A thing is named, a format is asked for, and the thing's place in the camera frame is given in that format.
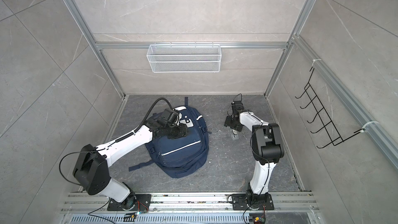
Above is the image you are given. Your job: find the small clear plastic object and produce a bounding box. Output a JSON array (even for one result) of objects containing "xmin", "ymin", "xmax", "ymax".
[{"xmin": 230, "ymin": 129, "xmax": 239, "ymax": 140}]

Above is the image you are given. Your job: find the navy blue student backpack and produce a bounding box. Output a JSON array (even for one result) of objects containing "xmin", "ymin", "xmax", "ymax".
[{"xmin": 129, "ymin": 97, "xmax": 209, "ymax": 178}]

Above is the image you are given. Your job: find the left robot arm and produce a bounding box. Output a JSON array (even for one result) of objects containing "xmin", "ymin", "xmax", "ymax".
[{"xmin": 73, "ymin": 105, "xmax": 188, "ymax": 210}]

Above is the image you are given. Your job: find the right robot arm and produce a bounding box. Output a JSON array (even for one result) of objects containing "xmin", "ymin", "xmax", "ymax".
[{"xmin": 224, "ymin": 101, "xmax": 285, "ymax": 205}]

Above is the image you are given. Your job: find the white wire mesh basket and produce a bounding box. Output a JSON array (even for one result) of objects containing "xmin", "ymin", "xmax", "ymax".
[{"xmin": 147, "ymin": 44, "xmax": 222, "ymax": 73}]

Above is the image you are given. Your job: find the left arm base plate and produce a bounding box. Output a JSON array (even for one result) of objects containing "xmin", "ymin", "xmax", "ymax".
[{"xmin": 107, "ymin": 194, "xmax": 152, "ymax": 212}]

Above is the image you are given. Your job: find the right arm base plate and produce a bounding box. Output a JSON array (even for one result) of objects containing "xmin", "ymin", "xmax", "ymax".
[{"xmin": 227, "ymin": 193, "xmax": 275, "ymax": 211}]

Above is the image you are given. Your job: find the aluminium front rail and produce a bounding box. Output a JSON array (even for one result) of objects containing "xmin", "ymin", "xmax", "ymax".
[{"xmin": 60, "ymin": 191, "xmax": 324, "ymax": 224}]

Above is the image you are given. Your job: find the black wire hook rack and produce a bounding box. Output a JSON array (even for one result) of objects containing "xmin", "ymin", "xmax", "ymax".
[{"xmin": 294, "ymin": 67, "xmax": 365, "ymax": 149}]

